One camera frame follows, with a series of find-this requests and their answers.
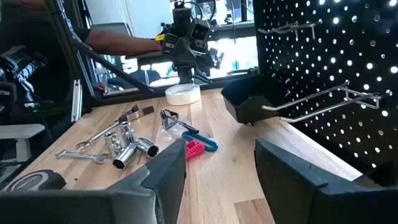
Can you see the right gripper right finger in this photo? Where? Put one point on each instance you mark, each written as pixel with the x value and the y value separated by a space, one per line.
pixel 311 199

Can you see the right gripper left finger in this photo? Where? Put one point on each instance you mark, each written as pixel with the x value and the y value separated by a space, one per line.
pixel 93 208

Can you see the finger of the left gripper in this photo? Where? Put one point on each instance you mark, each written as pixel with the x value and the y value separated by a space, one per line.
pixel 178 57
pixel 216 58

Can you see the silver combination wrench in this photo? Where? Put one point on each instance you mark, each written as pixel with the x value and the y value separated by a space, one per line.
pixel 81 155
pixel 99 134

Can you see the red utility knife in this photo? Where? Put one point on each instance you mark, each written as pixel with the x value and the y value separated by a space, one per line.
pixel 196 151

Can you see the person's forearm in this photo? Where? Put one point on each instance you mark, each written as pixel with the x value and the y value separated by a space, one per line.
pixel 124 43

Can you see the double prong metal peg hook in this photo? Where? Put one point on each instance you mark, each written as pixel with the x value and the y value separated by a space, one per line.
pixel 292 26

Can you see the long double prong peg hook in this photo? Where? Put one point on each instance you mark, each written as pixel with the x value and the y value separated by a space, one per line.
pixel 326 108

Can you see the white masking tape roll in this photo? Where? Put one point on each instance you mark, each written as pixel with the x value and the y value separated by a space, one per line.
pixel 183 100

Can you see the black metal pegboard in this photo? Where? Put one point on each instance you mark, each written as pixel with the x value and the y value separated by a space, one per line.
pixel 270 56

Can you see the black plastic pegboard bin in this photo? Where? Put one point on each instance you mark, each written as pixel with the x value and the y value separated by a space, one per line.
pixel 245 109

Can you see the black grey tape measure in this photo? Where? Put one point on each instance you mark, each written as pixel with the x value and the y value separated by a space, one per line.
pixel 34 182

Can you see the person's hand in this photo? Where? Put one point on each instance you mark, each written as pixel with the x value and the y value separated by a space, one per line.
pixel 101 88

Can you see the white stand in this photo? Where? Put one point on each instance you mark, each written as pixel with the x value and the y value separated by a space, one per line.
pixel 21 130

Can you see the silver aluminium extrusion bar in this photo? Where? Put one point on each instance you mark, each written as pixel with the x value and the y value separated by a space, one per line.
pixel 76 99

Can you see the black mechanical device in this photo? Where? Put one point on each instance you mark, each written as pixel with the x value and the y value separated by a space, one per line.
pixel 18 68

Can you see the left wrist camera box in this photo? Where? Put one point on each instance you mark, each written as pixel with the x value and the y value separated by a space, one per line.
pixel 200 31

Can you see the clear safety glasses black frame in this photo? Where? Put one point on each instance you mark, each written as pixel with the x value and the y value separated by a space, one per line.
pixel 174 127

